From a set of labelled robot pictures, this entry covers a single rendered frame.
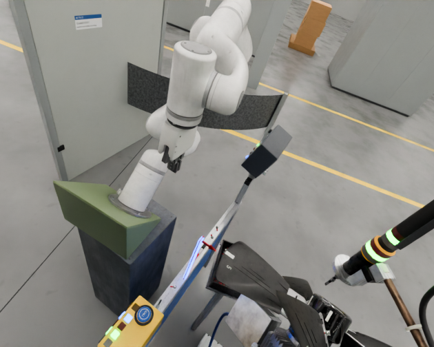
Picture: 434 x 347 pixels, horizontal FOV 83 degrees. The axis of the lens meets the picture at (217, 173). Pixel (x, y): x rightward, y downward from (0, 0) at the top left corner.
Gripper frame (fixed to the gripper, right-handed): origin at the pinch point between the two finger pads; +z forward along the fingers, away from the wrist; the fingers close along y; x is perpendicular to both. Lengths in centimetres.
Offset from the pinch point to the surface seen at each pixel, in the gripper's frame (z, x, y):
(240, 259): 24.5, 29.8, -2.4
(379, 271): -11, 52, 4
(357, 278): -5, 51, 3
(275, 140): 18, 15, -68
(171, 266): 143, -6, -35
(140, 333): 35.9, 17.0, 28.9
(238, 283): 22.9, 32.9, 5.6
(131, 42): 33, -129, -114
